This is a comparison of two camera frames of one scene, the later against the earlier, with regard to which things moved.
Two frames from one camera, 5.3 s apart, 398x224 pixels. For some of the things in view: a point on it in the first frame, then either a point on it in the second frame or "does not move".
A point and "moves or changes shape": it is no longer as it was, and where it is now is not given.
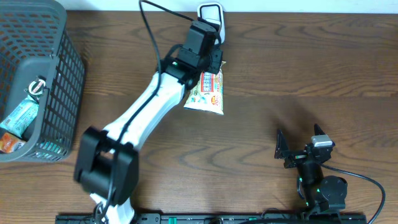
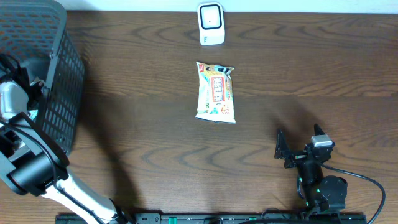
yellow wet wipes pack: [208, 95] moves or changes shape
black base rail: [220, 218] does not move
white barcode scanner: [214, 13] does not move
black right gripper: [282, 151] does not move
